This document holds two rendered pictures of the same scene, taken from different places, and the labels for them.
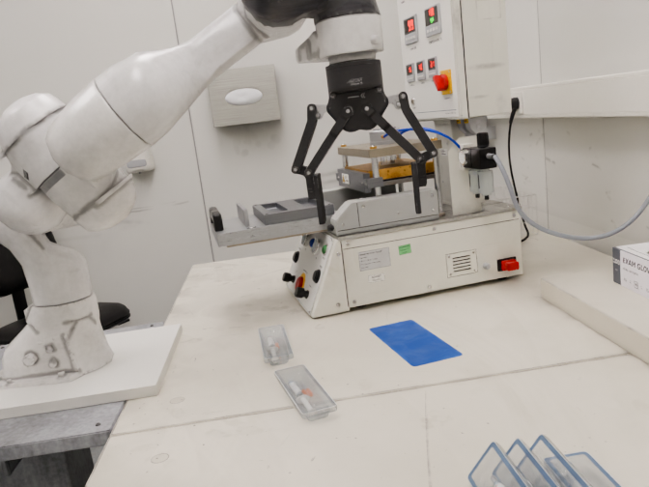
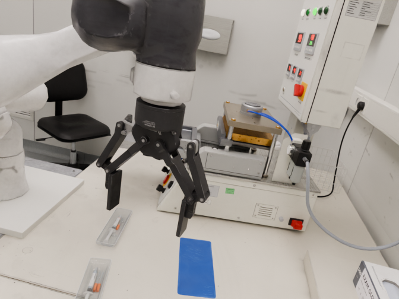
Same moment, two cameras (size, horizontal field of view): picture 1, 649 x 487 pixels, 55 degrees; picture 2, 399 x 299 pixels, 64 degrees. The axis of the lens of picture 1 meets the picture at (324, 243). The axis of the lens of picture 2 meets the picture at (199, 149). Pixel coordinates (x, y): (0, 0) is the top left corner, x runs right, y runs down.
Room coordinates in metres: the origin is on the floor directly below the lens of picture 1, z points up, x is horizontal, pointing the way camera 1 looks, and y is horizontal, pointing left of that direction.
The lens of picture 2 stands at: (0.41, -0.22, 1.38)
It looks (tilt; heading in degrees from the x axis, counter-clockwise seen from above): 21 degrees down; 9
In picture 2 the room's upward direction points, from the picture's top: 11 degrees clockwise
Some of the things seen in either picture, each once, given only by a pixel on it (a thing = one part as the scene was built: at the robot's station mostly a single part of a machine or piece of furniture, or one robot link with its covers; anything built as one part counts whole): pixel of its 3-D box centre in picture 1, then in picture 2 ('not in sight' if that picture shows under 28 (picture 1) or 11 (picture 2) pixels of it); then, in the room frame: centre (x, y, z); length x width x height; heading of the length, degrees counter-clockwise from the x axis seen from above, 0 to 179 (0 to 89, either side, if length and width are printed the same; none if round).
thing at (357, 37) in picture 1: (337, 43); (158, 79); (0.89, -0.05, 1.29); 0.13 x 0.12 x 0.05; 173
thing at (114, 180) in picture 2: (320, 198); (114, 190); (0.88, 0.00, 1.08); 0.03 x 0.01 x 0.07; 173
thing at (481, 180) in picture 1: (476, 165); (295, 159); (1.39, -0.36, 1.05); 0.15 x 0.05 x 0.15; 13
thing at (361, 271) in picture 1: (396, 251); (233, 181); (1.55, -0.18, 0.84); 0.53 x 0.37 x 0.17; 103
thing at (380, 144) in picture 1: (401, 152); (257, 123); (1.56, -0.22, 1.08); 0.31 x 0.24 x 0.13; 13
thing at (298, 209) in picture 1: (291, 209); (174, 134); (1.52, 0.07, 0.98); 0.20 x 0.17 x 0.03; 13
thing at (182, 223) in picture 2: (415, 187); (184, 215); (0.86, -0.14, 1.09); 0.03 x 0.01 x 0.07; 173
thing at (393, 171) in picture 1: (388, 160); (247, 126); (1.57, -0.18, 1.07); 0.22 x 0.17 x 0.10; 13
